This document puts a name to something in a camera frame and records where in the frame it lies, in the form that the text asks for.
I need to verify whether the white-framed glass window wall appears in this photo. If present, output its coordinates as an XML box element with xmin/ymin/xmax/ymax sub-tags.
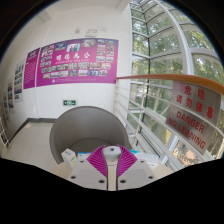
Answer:
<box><xmin>128</xmin><ymin>0</ymin><xmax>224</xmax><ymax>168</ymax></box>

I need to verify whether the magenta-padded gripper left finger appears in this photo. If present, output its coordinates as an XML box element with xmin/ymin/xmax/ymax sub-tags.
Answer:
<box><xmin>66</xmin><ymin>145</ymin><xmax>109</xmax><ymax>192</ymax></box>

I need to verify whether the silver red-lettered warning sign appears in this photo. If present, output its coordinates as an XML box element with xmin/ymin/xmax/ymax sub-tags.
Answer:
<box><xmin>165</xmin><ymin>81</ymin><xmax>223</xmax><ymax>156</ymax></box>

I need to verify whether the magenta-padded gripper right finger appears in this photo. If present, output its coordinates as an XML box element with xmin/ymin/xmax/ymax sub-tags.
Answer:
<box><xmin>116</xmin><ymin>145</ymin><xmax>158</xmax><ymax>192</ymax></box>

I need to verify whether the large purple photo poster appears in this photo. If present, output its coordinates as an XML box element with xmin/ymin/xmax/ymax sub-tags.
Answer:
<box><xmin>35</xmin><ymin>37</ymin><xmax>120</xmax><ymax>88</ymax></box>

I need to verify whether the green exit sign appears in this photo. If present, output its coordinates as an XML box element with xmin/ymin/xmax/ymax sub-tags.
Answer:
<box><xmin>63</xmin><ymin>99</ymin><xmax>77</xmax><ymax>107</ymax></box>

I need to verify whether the orange wooden handrail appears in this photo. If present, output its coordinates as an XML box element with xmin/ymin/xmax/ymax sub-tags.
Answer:
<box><xmin>115</xmin><ymin>73</ymin><xmax>224</xmax><ymax>96</ymax></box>

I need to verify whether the narrow purple text poster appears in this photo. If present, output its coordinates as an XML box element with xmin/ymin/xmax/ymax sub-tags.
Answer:
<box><xmin>23</xmin><ymin>47</ymin><xmax>41</xmax><ymax>90</ymax></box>

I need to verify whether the grey rounded tub chair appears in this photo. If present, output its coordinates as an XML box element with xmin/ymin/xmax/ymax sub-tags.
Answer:
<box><xmin>49</xmin><ymin>105</ymin><xmax>133</xmax><ymax>165</ymax></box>

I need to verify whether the white photo wall poster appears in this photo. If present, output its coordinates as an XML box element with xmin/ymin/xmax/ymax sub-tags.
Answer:
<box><xmin>13</xmin><ymin>59</ymin><xmax>26</xmax><ymax>103</ymax></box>
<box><xmin>7</xmin><ymin>78</ymin><xmax>16</xmax><ymax>114</ymax></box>

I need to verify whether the white metal railing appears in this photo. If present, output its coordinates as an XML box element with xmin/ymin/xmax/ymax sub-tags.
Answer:
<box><xmin>113</xmin><ymin>78</ymin><xmax>224</xmax><ymax>172</ymax></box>

